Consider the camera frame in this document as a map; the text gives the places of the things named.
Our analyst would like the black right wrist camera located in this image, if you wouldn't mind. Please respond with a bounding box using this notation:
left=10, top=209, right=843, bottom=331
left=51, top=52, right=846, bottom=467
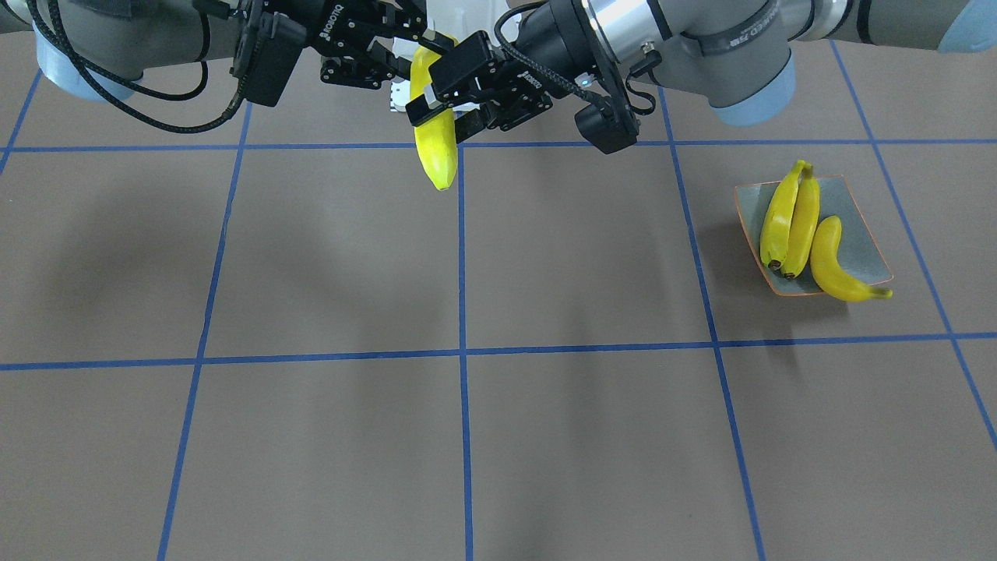
left=231, top=10, right=308, bottom=107

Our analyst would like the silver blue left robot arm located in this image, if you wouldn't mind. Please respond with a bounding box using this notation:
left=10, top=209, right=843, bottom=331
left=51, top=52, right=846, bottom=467
left=406, top=1, right=995, bottom=153

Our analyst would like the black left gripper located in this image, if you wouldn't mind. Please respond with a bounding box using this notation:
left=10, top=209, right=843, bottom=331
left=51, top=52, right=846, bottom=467
left=405, top=1, right=617, bottom=145

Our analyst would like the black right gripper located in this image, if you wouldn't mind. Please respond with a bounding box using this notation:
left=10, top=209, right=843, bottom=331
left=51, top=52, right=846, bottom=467
left=288, top=1, right=456, bottom=88

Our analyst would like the white camera mast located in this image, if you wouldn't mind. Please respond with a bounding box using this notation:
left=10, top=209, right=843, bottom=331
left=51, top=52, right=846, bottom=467
left=389, top=0, right=530, bottom=113

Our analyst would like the yellow banana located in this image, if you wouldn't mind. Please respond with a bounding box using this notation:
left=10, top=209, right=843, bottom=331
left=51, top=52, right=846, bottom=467
left=809, top=214, right=893, bottom=302
left=780, top=165, right=820, bottom=278
left=759, top=160, right=809, bottom=270

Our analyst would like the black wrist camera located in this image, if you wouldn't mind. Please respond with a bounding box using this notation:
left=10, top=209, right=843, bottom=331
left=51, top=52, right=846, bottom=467
left=231, top=10, right=308, bottom=107
left=574, top=46, right=657, bottom=155

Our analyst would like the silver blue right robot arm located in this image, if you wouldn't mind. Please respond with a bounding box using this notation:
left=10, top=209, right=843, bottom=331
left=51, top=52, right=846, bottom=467
left=2, top=1, right=455, bottom=107

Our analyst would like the pale yellow-green banana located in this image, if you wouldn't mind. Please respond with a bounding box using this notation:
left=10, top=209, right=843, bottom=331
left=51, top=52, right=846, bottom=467
left=409, top=46, right=458, bottom=191

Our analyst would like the square blue ceramic plate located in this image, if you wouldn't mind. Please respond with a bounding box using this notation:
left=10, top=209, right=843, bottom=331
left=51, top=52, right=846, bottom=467
left=734, top=175, right=893, bottom=297

